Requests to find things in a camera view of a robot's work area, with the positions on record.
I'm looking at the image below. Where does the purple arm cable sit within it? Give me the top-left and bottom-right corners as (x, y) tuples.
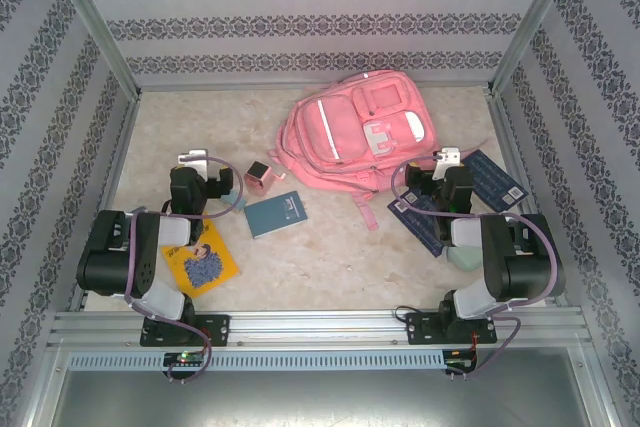
(391, 156), (560, 381)
(122, 155), (246, 386)

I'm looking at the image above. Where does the aluminium back rail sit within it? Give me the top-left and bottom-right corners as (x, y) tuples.
(137, 79), (494, 94)

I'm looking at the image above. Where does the slotted grey cable duct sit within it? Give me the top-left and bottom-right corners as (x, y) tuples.
(67, 350), (447, 371)

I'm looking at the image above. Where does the navy blue book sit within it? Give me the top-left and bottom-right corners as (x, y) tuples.
(459, 148), (530, 212)
(387, 190), (454, 259)

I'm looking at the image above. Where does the aluminium mounting rail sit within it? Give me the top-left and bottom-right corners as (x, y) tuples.
(47, 310), (587, 349)

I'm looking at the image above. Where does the green pencil case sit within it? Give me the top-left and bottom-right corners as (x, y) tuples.
(439, 241), (484, 273)

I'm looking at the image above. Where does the rose gold cube sharpener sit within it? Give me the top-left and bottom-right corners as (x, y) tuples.
(243, 159), (289, 197)

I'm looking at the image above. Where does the yellow picture book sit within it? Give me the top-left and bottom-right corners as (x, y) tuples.
(159, 216), (241, 299)

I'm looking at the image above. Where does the small circuit board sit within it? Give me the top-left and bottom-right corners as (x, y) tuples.
(445, 348), (477, 367)

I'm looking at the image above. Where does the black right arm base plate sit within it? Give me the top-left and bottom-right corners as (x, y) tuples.
(405, 311), (498, 346)

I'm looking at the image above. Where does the grey metal sheet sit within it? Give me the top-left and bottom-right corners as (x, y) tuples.
(47, 366), (599, 427)

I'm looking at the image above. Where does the blue-grey notebook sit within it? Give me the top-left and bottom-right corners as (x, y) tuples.
(243, 190), (310, 241)

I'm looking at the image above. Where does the circuit board with green light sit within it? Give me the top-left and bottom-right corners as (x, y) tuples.
(163, 350), (206, 368)

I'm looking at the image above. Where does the aluminium frame post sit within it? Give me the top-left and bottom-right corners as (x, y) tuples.
(42, 0), (142, 98)
(487, 0), (584, 96)

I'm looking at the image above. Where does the aluminium side rail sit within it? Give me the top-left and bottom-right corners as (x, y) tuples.
(489, 94), (570, 308)
(68, 94), (144, 312)

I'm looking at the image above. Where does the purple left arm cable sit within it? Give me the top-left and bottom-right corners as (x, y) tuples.
(122, 155), (246, 386)

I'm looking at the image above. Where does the pink backpack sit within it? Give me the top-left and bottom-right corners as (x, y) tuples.
(267, 69), (441, 232)

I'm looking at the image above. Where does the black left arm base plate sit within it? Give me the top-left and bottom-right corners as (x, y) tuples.
(139, 314), (231, 347)

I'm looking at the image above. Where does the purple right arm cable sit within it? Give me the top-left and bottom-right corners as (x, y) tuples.
(391, 156), (560, 381)

